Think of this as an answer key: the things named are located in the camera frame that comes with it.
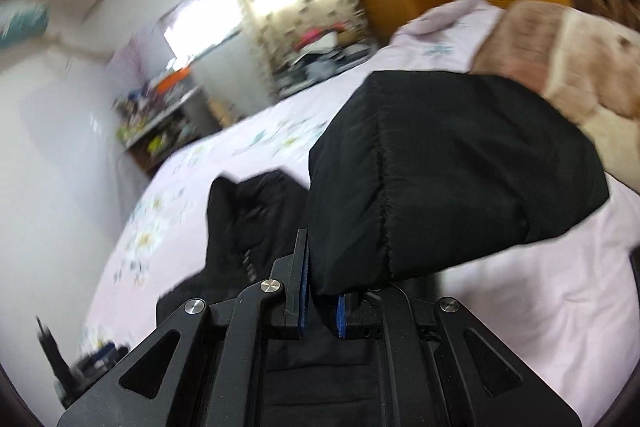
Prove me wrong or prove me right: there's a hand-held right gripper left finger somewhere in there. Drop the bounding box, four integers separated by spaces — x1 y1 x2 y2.
56 229 314 427

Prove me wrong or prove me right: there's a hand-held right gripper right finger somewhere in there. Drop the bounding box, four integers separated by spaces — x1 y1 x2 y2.
336 284 583 427

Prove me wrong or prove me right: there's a black padded jacket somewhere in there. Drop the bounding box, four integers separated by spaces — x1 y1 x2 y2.
156 69 611 427

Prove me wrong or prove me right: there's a pile of clothes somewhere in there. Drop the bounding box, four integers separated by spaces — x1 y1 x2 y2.
277 23 372 98

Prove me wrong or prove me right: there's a pink floral bed sheet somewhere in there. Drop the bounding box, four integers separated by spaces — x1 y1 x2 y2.
82 0 640 427

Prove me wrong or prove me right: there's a cluttered shelf unit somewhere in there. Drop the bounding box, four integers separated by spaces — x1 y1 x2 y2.
114 84 223 174

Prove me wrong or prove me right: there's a white cabinet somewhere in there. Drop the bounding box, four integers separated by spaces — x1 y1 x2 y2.
190 52 275 120

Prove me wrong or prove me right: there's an orange container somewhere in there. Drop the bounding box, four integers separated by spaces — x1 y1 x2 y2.
152 69 195 92

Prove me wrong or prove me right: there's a window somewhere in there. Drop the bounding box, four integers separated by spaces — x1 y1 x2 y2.
162 0 247 58

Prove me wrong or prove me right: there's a teal object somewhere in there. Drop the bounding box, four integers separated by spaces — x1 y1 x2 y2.
0 2 52 51

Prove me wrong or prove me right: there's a brown plush blanket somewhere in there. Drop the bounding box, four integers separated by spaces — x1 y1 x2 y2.
470 0 640 188

